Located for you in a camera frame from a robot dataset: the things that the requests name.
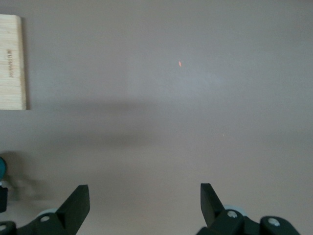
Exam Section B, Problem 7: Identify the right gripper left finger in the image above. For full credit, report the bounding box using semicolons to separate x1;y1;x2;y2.
0;185;90;235

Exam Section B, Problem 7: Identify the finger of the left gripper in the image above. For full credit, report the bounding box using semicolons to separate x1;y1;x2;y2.
0;182;8;213

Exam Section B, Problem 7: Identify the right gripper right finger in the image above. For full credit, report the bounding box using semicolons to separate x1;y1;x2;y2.
195;183;301;235

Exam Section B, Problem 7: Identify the dark green cup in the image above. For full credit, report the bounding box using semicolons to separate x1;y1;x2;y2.
0;156;7;181

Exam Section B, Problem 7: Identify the bamboo cutting board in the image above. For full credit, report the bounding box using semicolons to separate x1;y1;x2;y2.
0;14;27;111

